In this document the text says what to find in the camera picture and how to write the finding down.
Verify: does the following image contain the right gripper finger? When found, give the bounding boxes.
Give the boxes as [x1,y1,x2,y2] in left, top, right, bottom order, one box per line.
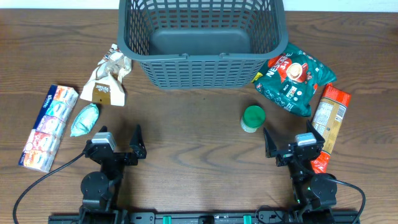
[306,120,325,144]
[263,128,277,158]

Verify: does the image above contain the orange biscuit packet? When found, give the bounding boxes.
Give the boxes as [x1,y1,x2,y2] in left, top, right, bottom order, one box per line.
[311,83,351,173]

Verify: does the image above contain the teal snack pouch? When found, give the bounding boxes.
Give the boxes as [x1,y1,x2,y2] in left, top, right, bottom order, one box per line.
[70,103,100,137]

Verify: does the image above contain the green lidded jar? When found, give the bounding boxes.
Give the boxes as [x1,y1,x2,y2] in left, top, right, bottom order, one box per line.
[240,105,266,133]

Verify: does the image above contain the beige brown paper bag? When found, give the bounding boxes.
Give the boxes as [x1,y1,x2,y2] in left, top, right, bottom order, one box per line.
[80,44,132,106]

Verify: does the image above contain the green Nescafe coffee bag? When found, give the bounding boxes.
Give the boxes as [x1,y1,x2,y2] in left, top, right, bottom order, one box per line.
[252,43,336,117]

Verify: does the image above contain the Kleenex tissue multipack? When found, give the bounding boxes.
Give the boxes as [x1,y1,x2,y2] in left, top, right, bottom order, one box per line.
[18,85,78,172]

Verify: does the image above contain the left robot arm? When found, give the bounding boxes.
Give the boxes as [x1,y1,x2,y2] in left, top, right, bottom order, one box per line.
[80,125,147,215]

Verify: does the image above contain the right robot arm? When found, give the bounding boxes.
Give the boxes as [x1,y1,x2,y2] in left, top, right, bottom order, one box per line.
[263,121,337,222]

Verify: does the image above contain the grey plastic laundry basket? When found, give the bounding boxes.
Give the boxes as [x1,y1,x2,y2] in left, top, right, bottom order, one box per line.
[117,0,289,90]

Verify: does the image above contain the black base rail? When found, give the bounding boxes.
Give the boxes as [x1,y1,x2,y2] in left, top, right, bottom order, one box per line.
[47,210,360,224]

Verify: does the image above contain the left black cable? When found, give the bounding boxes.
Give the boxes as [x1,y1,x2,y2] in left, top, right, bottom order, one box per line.
[12,151,86,224]

